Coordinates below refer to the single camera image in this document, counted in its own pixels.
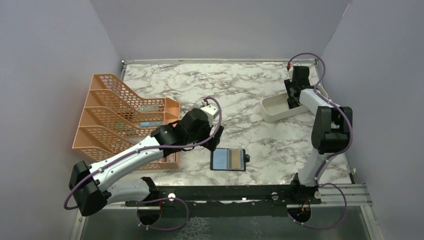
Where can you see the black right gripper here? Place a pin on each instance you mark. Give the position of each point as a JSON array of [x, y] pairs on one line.
[[288, 84]]

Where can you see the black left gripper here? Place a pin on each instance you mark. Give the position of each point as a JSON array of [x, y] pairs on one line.
[[211, 144]]

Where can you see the black card holder wallet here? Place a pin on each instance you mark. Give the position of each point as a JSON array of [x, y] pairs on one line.
[[219, 160]]

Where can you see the gold yellow card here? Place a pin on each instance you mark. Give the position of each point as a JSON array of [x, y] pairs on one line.
[[235, 159]]

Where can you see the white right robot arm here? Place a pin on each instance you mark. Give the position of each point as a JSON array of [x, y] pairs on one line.
[[331, 132]]

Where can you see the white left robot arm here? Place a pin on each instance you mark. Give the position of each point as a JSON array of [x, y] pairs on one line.
[[91, 185]]

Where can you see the white plastic tray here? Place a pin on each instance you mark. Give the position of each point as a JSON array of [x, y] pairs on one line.
[[276, 107]]

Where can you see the red white box in rack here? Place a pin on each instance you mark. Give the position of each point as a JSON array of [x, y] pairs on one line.
[[169, 159]]

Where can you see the grey box in rack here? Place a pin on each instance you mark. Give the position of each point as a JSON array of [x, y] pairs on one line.
[[149, 108]]

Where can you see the blue box in rack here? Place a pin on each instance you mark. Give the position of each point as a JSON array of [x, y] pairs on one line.
[[150, 124]]

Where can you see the orange file organizer rack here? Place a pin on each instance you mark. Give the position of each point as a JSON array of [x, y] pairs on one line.
[[109, 122]]

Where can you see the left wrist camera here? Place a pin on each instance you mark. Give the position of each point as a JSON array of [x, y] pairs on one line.
[[211, 110]]

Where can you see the black mounting rail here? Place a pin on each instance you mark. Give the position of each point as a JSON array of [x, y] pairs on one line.
[[222, 201]]

